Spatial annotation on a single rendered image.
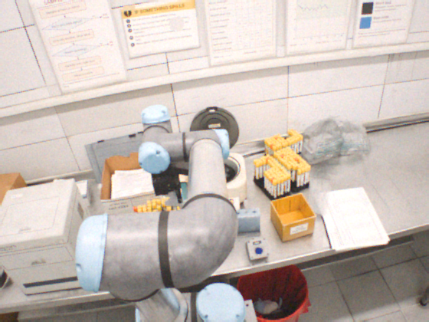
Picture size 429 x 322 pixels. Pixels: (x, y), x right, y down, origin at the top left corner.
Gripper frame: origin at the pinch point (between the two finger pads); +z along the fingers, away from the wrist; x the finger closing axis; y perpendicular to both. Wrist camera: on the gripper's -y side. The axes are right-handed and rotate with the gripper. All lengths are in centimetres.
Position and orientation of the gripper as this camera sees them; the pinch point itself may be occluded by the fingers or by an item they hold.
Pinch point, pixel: (181, 203)
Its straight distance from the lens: 115.3
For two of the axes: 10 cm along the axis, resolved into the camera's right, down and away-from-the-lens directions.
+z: 0.9, 7.7, 6.3
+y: -9.8, 2.0, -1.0
